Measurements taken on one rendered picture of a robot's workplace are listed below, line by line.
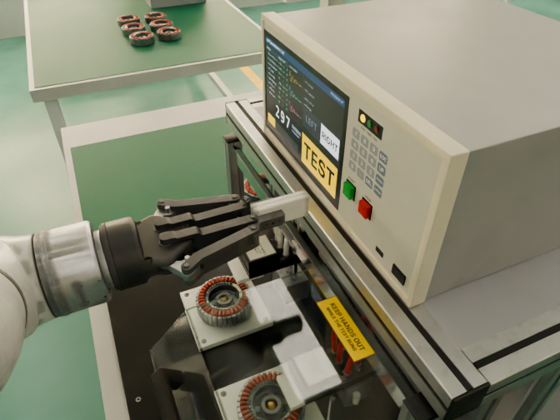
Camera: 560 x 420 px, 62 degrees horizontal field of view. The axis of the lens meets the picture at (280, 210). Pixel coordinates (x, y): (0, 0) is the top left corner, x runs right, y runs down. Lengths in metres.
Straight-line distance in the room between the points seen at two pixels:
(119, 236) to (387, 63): 0.37
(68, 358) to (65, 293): 1.50
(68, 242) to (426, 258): 0.36
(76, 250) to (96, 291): 0.05
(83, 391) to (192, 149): 0.94
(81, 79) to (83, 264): 1.66
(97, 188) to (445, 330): 1.08
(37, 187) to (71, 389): 1.33
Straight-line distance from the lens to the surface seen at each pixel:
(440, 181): 0.45
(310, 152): 0.68
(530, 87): 0.60
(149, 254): 0.51
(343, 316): 0.60
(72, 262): 0.49
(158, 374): 0.57
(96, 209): 1.33
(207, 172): 1.39
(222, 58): 2.17
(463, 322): 0.57
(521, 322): 0.59
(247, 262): 0.87
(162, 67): 2.12
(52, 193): 2.81
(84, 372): 1.94
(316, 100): 0.63
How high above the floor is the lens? 1.54
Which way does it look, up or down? 39 degrees down
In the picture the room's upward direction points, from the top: straight up
